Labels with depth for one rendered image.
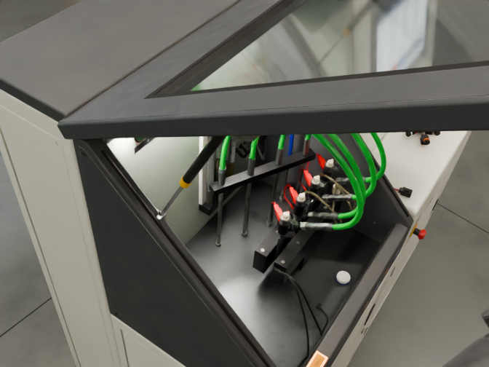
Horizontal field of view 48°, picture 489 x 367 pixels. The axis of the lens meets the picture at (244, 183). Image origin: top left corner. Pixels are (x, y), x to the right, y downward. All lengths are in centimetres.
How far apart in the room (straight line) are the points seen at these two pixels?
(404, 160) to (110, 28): 101
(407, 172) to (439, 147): 19
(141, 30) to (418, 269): 196
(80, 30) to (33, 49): 11
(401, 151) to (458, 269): 118
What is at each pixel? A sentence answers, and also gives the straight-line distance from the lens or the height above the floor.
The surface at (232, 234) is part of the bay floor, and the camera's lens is 170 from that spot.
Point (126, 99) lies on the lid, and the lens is 100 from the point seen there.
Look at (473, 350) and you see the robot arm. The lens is 68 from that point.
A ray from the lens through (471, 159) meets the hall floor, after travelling 351.
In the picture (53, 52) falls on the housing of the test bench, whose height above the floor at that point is 150.
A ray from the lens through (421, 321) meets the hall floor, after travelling 267.
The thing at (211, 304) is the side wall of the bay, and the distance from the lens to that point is 116.
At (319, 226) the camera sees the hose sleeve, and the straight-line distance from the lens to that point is 134.
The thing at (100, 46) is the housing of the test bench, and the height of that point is 150.
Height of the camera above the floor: 216
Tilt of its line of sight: 46 degrees down
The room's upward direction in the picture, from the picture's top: 5 degrees clockwise
